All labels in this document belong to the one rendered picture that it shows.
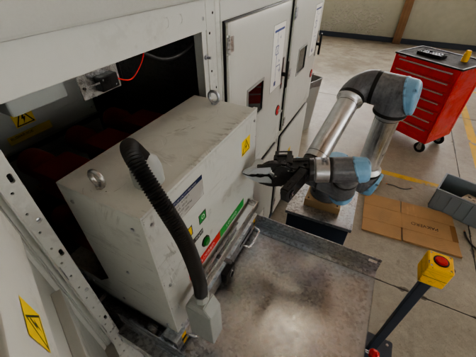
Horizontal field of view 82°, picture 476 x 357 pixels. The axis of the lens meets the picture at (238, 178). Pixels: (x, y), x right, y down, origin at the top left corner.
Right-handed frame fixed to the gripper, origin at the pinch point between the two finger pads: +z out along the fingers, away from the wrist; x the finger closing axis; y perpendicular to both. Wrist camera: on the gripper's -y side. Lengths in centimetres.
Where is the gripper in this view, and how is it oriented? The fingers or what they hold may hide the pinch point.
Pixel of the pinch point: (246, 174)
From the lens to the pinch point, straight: 83.9
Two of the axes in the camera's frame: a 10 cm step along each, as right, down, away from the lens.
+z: -9.8, 0.0, 2.0
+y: 1.5, -6.5, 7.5
